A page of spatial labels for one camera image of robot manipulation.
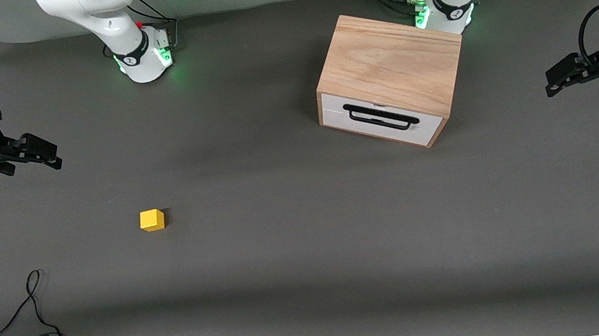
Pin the yellow cube block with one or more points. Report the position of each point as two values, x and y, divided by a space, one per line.
151 221

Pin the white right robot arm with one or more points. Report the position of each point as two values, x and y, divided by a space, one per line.
89 6

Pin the wooden cabinet box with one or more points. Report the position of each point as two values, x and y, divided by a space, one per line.
389 62

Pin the grey table cover cloth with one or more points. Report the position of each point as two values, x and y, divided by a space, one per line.
289 276

